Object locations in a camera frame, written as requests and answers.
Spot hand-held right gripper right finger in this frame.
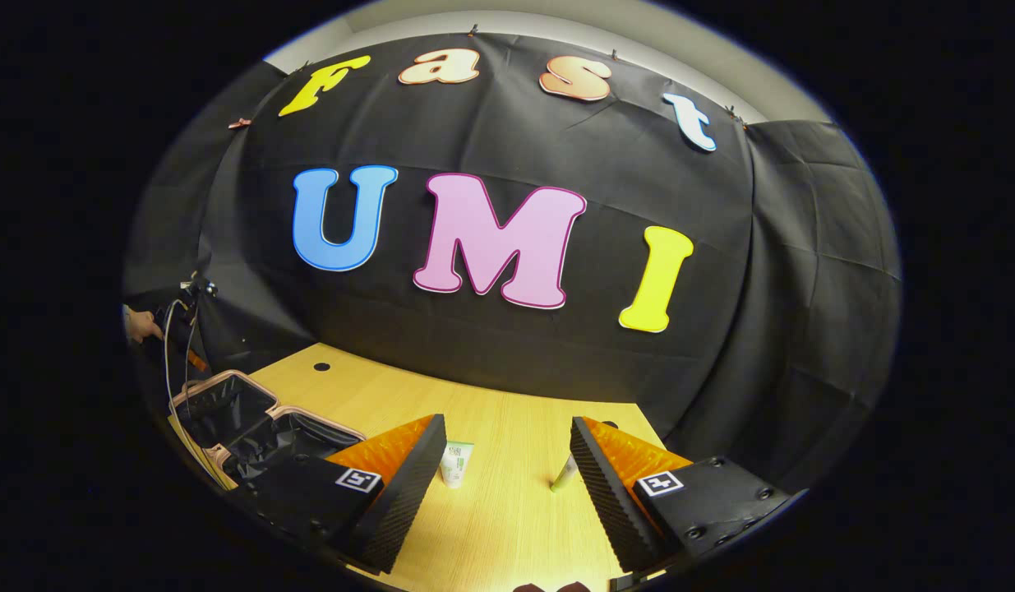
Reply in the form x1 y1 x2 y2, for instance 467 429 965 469
569 416 808 578

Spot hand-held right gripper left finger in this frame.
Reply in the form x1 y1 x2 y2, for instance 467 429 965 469
228 414 448 575

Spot thin tube with green cap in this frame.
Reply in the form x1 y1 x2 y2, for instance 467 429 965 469
549 454 581 495

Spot white tube with green cap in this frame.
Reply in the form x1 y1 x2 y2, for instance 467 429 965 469
439 439 476 491

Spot pink suitcase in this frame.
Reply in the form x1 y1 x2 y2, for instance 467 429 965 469
168 369 368 492

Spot black backdrop cloth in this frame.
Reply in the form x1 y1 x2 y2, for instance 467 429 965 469
122 33 904 494

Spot thin white cable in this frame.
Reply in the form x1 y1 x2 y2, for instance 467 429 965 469
164 298 222 471

